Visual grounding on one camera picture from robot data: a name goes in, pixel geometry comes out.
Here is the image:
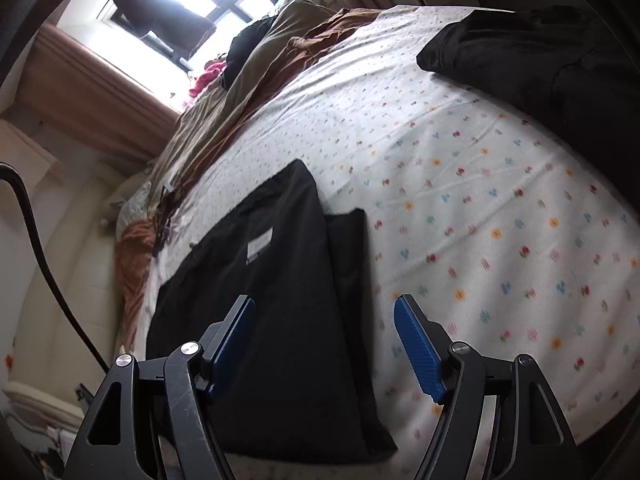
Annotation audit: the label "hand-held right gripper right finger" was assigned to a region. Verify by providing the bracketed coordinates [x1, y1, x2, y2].
[392, 294, 583, 480]

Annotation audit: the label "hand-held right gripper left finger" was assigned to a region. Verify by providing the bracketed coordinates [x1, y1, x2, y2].
[62, 295, 257, 480]

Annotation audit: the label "black button-up jacket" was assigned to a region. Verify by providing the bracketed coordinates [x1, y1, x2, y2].
[145, 159, 398, 466]

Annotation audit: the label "black clothes heap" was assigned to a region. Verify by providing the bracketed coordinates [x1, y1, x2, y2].
[222, 12, 281, 91]

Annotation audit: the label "orange blanket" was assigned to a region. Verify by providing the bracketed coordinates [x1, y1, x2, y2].
[114, 7, 396, 356]

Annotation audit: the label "pale green pillow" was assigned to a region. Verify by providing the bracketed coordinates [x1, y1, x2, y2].
[116, 180, 153, 231]

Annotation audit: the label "cream padded headboard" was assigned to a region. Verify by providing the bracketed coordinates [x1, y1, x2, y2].
[0, 160, 166, 411]

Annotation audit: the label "pink clothing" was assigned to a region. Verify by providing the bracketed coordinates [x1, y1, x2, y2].
[187, 57, 228, 101]

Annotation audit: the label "black crumpled garment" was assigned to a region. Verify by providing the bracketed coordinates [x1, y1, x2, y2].
[416, 5, 631, 201]

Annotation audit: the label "beige duvet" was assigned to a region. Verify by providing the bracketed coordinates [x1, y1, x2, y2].
[150, 0, 331, 196]

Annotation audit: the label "wide dark hanging garment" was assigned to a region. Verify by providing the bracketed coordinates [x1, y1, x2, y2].
[145, 0, 217, 56]

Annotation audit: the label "narrow dark hanging garment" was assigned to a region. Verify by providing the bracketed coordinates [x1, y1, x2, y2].
[113, 0, 151, 27]

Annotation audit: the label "black straps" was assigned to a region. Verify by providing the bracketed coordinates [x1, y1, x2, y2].
[152, 185, 176, 256]

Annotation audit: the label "black cable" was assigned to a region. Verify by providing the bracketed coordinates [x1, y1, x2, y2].
[0, 161, 112, 371]

